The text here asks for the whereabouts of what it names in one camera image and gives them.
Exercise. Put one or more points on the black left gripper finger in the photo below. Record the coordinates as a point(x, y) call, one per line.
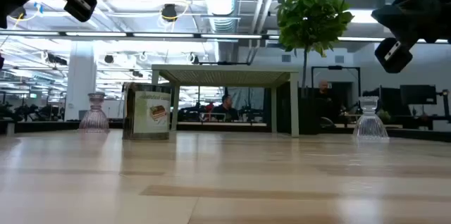
point(80, 5)

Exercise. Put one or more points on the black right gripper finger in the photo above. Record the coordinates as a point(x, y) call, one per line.
point(392, 56)

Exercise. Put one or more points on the clear glass candle holder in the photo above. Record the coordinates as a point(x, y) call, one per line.
point(370, 127)

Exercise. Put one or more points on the pink glass candle holder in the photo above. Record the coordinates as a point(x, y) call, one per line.
point(94, 118)

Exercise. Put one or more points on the tin candle can cream label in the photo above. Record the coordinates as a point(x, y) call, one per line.
point(149, 115)

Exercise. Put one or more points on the dark background monitor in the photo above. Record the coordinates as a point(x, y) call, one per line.
point(418, 94)

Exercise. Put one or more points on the standing person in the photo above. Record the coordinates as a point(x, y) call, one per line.
point(322, 93)

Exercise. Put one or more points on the black ceiling lamp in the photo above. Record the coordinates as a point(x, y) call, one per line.
point(169, 12)

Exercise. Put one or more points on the potted green plant black pot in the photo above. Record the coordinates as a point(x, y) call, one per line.
point(310, 16)

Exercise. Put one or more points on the green perforated metal shelf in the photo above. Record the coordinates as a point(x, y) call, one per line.
point(225, 74)

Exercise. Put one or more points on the seated person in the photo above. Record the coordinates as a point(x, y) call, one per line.
point(225, 109)

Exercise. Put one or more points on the black background rig frame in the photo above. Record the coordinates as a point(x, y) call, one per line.
point(334, 67)

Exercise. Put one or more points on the black aluminium table frame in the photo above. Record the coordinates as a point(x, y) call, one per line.
point(53, 127)

